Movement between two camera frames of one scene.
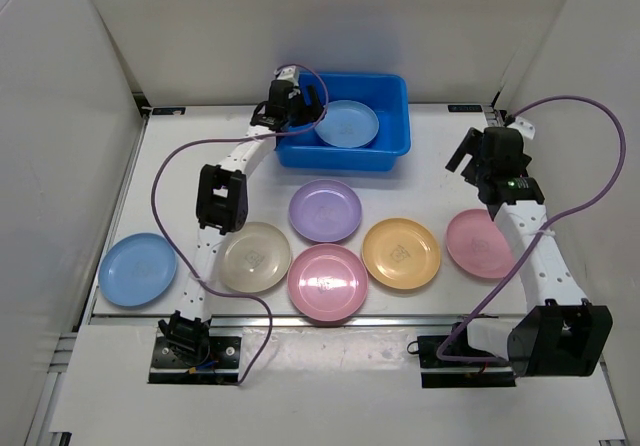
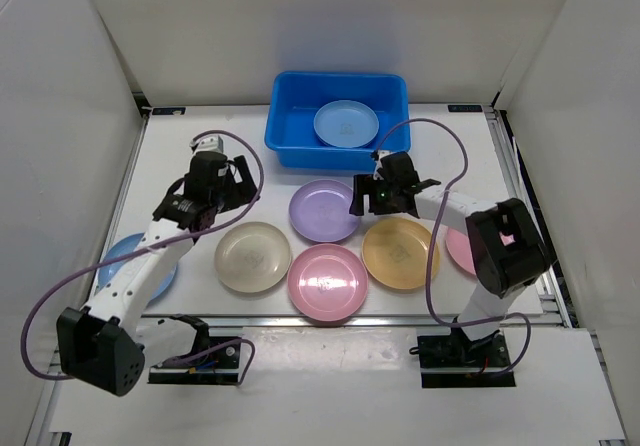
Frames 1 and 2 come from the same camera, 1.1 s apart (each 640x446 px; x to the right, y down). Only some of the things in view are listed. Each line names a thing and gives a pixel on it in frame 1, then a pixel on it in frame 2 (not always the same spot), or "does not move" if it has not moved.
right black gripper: [469, 145] → [364, 184]
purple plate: [326, 210] does not move
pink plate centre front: [327, 282] does not move
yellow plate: [401, 253] does not move
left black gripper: [306, 113] → [242, 191]
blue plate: [348, 124] does not move
